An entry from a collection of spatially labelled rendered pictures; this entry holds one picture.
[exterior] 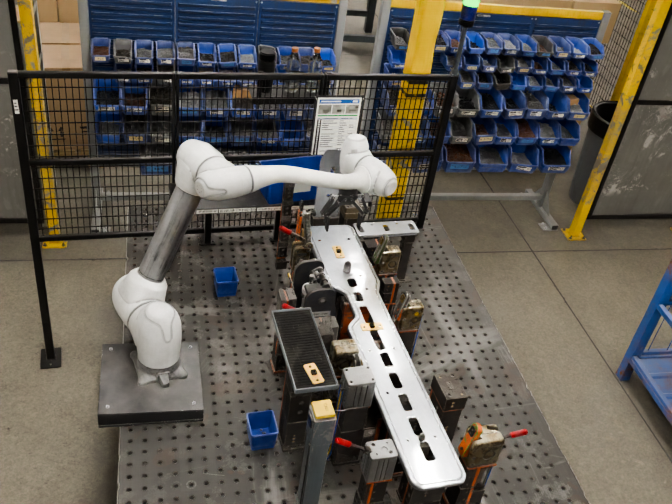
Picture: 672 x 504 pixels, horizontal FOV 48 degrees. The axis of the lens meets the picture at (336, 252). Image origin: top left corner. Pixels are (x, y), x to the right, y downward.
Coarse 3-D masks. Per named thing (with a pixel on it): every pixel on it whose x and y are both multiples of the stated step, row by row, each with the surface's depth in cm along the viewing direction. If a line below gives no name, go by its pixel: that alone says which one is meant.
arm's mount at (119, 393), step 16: (112, 352) 286; (128, 352) 287; (192, 352) 293; (112, 368) 279; (128, 368) 280; (192, 368) 285; (112, 384) 273; (128, 384) 274; (160, 384) 276; (176, 384) 277; (192, 384) 279; (112, 400) 267; (128, 400) 268; (144, 400) 269; (160, 400) 270; (176, 400) 271; (192, 400) 272; (112, 416) 262; (128, 416) 264; (144, 416) 265; (160, 416) 267; (176, 416) 269; (192, 416) 270
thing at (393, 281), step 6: (384, 282) 305; (390, 282) 305; (396, 282) 306; (384, 288) 305; (390, 288) 306; (396, 288) 307; (384, 294) 307; (390, 294) 308; (396, 294) 309; (384, 300) 309; (390, 300) 310; (390, 306) 313; (390, 312) 315; (378, 336) 321
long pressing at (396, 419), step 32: (320, 256) 312; (352, 256) 314; (352, 288) 297; (352, 320) 282; (384, 320) 284; (384, 352) 270; (384, 384) 257; (416, 384) 259; (384, 416) 246; (416, 416) 248; (416, 448) 237; (448, 448) 238; (416, 480) 227; (448, 480) 228
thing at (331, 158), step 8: (328, 152) 316; (336, 152) 317; (320, 160) 318; (328, 160) 319; (336, 160) 320; (320, 168) 320; (328, 168) 321; (336, 168) 322; (320, 192) 328; (328, 192) 329; (336, 192) 330; (320, 200) 330; (320, 208) 333; (320, 216) 335
